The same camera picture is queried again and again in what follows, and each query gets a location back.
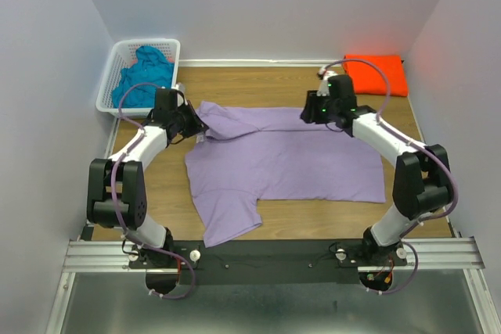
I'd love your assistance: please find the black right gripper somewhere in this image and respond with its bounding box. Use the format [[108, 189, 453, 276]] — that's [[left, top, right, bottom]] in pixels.
[[300, 89, 340, 124]]

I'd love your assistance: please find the purple t shirt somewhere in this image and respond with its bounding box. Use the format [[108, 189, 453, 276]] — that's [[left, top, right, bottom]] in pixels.
[[185, 102, 386, 247]]

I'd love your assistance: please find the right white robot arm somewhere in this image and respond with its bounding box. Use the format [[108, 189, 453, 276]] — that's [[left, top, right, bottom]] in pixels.
[[300, 72, 455, 265]]

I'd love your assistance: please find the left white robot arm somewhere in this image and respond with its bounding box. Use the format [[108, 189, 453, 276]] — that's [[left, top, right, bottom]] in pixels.
[[87, 84, 208, 268]]

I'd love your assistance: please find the folded orange t shirt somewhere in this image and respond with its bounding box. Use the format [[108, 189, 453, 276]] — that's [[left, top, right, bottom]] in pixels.
[[342, 55, 409, 97]]

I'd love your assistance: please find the teal t shirt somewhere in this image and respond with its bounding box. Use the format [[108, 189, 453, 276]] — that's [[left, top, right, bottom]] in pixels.
[[112, 45, 175, 109]]

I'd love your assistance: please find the white plastic laundry basket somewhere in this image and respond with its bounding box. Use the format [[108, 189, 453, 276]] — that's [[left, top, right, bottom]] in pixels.
[[96, 38, 181, 117]]

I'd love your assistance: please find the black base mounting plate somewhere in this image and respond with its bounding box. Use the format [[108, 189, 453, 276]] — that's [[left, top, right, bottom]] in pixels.
[[122, 239, 407, 286]]

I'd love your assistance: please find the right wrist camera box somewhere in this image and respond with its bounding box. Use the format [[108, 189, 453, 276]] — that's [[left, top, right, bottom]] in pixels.
[[316, 67, 338, 97]]

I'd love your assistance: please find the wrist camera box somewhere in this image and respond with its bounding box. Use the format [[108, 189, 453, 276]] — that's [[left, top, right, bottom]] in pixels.
[[175, 83, 186, 94], [316, 67, 338, 97]]

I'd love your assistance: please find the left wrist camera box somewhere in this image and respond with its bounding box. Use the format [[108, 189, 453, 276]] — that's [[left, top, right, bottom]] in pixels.
[[175, 83, 186, 94]]

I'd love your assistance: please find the aluminium rail frame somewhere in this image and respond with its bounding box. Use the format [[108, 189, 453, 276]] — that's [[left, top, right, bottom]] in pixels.
[[47, 238, 500, 333]]

